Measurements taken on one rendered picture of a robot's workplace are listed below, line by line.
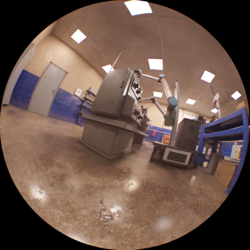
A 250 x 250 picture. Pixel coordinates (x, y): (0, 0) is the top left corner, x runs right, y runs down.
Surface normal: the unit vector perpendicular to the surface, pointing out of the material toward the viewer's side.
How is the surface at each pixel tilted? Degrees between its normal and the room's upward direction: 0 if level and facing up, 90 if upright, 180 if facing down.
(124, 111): 90
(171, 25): 180
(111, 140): 90
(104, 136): 90
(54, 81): 90
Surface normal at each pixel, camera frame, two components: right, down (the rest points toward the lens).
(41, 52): 0.89, 0.21
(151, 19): -0.26, 0.96
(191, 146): -0.45, -0.19
